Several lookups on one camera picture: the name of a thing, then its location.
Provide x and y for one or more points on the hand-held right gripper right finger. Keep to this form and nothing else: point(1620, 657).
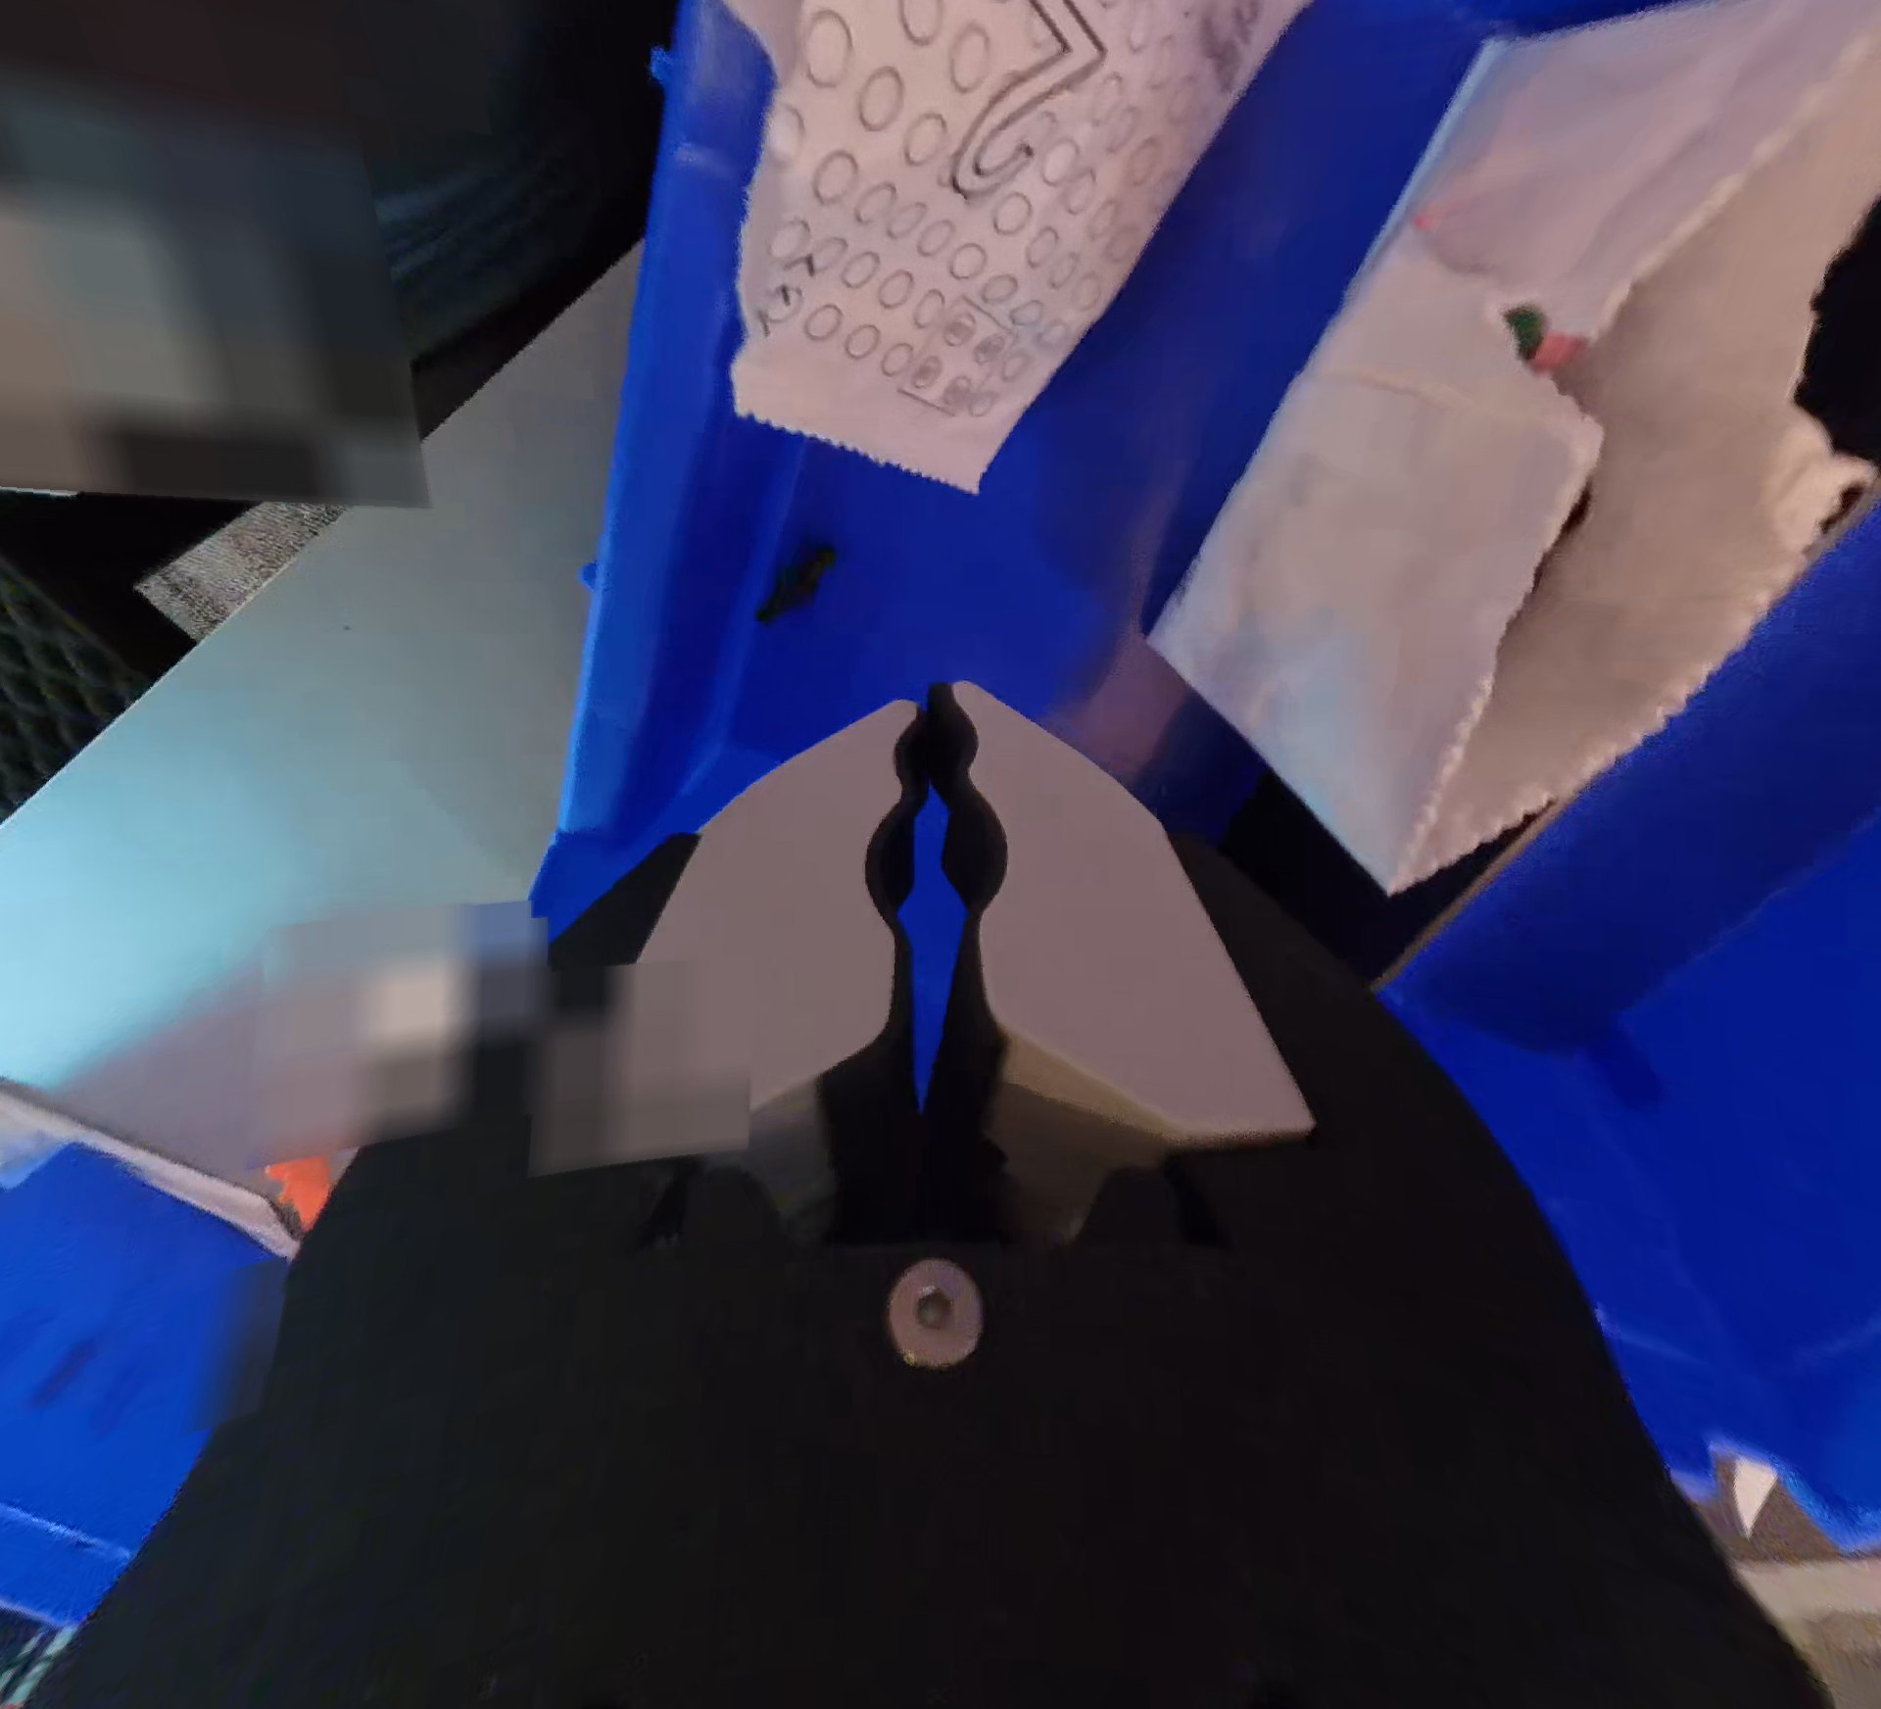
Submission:
point(1102, 945)

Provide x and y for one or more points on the black mesh chair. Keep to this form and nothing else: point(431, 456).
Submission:
point(52, 679)

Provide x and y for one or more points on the blue plastic bin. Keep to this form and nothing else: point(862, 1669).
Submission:
point(103, 1370)
point(911, 590)
point(1734, 1149)

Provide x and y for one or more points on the small black toy piece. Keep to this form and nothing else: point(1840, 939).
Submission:
point(797, 578)

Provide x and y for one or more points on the small orange toy piece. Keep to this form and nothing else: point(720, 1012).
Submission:
point(301, 1187)

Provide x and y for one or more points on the small green red toy piece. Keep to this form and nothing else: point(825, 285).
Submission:
point(1535, 336)

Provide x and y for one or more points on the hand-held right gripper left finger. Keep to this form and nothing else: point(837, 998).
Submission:
point(793, 915)

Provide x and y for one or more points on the circle print paper bag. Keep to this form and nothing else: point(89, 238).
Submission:
point(941, 122)

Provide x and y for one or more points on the plain white paper bag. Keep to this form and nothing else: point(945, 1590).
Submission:
point(1691, 504)
point(1366, 563)

